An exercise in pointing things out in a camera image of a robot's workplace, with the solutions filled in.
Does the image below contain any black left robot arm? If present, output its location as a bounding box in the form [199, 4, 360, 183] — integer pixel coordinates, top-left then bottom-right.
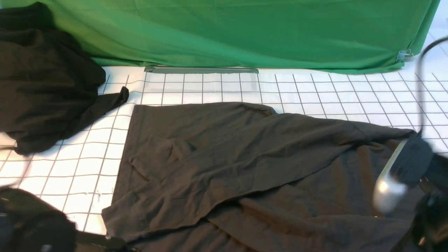
[1, 185, 76, 252]

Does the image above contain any right black cable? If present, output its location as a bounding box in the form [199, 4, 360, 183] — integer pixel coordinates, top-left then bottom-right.
[416, 36, 448, 135]

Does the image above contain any silver binder clip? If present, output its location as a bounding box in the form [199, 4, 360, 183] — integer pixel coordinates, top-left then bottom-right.
[396, 49, 414, 63]

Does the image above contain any gray long-sleeved shirt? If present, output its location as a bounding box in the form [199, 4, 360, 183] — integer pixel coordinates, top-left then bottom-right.
[102, 103, 424, 252]

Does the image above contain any white grid mat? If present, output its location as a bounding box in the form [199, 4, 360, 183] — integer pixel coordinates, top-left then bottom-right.
[0, 66, 448, 252]

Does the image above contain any pile of black clothes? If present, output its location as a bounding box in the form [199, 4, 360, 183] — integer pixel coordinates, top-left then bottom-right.
[0, 2, 129, 156]

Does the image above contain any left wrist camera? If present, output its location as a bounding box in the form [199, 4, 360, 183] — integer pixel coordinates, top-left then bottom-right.
[75, 231, 127, 252]

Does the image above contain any green backdrop cloth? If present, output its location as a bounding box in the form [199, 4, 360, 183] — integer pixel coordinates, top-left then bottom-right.
[42, 0, 440, 75]

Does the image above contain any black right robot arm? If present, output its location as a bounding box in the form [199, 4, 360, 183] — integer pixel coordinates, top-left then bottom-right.
[411, 154, 448, 252]

